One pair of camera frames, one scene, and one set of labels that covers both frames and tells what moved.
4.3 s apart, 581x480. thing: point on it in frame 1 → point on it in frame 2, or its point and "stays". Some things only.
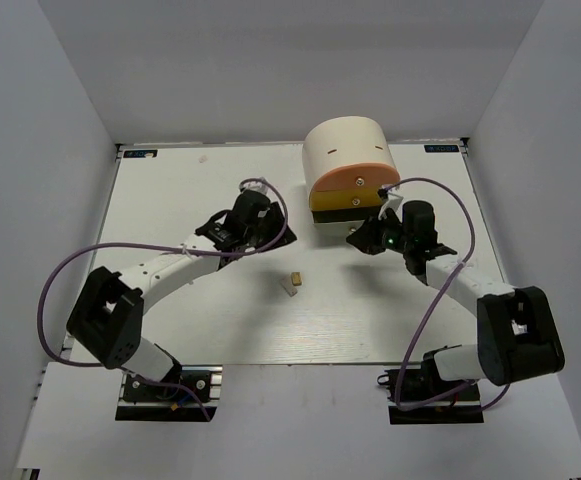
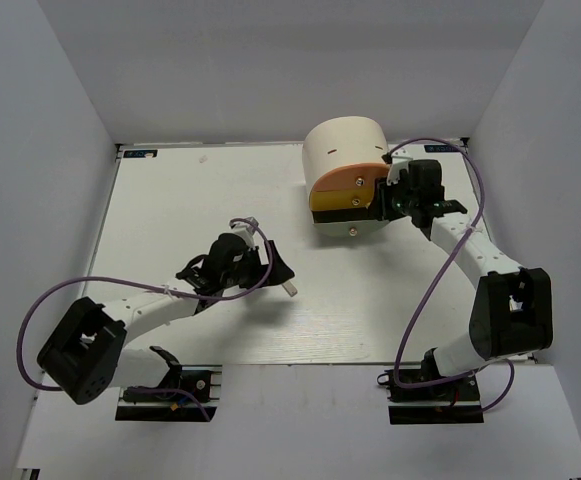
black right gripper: (366, 239) → (381, 205)
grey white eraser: (288, 286) stays
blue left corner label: (133, 154) stays
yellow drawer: (344, 198) stays
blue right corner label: (443, 148) stays
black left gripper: (277, 220) → (281, 272)
